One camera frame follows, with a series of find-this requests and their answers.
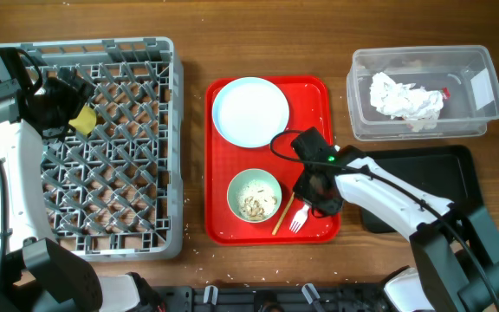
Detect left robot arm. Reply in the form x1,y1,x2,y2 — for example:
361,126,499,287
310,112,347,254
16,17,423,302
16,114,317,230
0,64,165,311

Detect black plastic bin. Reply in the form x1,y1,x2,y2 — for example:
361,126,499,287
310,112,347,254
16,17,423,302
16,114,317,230
353,144,486,235

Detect light blue plate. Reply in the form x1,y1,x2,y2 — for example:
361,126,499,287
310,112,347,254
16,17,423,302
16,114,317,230
211,77,290,148

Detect yellow plastic cup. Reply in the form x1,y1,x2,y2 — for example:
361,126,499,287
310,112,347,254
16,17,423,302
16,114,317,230
68,106,97,136

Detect grey dishwasher rack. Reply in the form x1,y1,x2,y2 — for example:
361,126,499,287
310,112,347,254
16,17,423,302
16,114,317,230
0,37,184,262

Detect red plastic tray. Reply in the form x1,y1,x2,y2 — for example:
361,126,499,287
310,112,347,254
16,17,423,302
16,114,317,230
204,75,341,246

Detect green bowl with food scraps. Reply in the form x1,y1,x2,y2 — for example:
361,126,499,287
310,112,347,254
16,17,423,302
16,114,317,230
226,168,282,224

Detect white plastic fork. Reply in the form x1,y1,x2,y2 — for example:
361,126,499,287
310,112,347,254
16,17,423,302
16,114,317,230
289,204,310,233

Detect wooden chopstick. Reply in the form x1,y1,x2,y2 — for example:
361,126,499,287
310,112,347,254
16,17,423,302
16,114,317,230
271,192,295,236

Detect white napkin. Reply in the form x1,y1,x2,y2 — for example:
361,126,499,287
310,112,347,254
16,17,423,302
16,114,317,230
370,72,446,133

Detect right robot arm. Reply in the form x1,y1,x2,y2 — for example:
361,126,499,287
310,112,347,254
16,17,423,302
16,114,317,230
292,141,499,311

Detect clear plastic bin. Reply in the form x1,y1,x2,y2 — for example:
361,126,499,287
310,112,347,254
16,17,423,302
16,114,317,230
347,45,499,141

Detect red snack wrapper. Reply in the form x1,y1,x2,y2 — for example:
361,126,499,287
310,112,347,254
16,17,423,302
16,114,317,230
441,88,450,100

